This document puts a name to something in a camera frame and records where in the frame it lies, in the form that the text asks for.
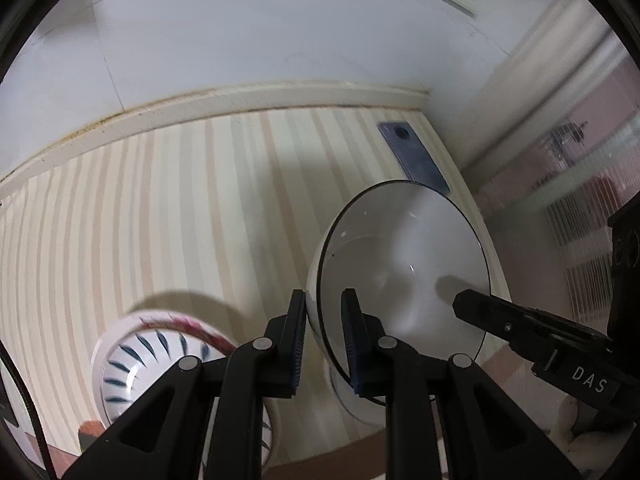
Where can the blue striped white plate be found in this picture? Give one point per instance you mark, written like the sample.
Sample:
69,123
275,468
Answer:
145,360

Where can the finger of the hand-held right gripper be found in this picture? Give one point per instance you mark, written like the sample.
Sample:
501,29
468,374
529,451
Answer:
500,317

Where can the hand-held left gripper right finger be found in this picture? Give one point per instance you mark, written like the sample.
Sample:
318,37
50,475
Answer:
351,345

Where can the person's right hand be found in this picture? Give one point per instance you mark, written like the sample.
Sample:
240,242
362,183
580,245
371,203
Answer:
570,430

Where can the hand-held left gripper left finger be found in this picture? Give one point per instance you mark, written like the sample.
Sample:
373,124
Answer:
299,345

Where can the glass sliding door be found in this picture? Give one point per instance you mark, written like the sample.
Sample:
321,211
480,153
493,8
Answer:
550,135

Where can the striped cat print tablecloth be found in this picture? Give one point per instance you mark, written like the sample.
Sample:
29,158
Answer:
200,210

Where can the dark rimmed white bowl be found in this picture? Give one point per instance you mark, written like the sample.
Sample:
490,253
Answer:
400,260

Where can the blue smartphone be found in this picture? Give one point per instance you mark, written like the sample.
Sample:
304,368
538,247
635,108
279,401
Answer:
412,155

